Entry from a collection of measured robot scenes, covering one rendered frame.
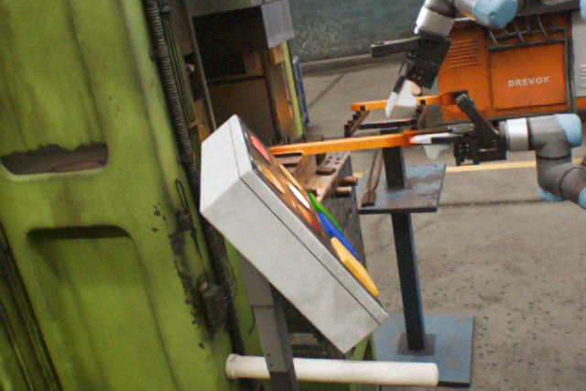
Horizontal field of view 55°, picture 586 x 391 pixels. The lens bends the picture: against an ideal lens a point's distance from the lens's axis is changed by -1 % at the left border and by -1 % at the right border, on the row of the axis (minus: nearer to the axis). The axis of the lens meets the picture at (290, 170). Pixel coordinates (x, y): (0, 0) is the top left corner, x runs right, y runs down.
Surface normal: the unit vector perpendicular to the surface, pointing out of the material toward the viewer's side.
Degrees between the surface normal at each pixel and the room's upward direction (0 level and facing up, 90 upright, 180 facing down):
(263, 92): 90
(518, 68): 90
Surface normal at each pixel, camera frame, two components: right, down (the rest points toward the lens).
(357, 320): 0.15, 0.29
